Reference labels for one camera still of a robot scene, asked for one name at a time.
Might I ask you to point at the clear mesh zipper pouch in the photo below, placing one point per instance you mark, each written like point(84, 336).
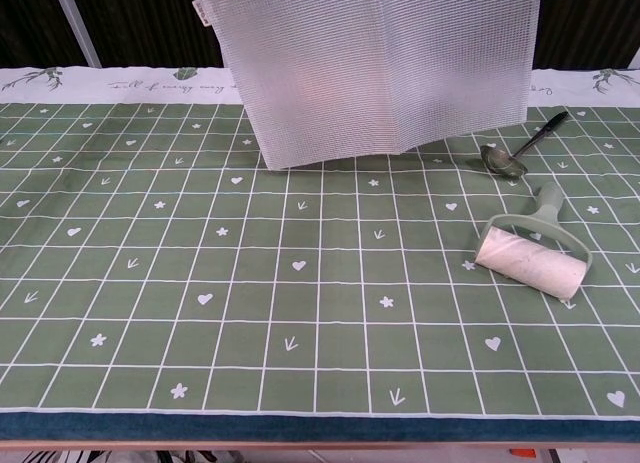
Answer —
point(375, 83)

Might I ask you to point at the green grid tablecloth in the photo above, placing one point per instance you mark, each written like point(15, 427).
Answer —
point(200, 283)

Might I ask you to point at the green lint roller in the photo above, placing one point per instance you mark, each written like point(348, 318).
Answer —
point(530, 270)

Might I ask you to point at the aluminium frame post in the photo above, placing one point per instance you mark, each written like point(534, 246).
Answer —
point(80, 28)

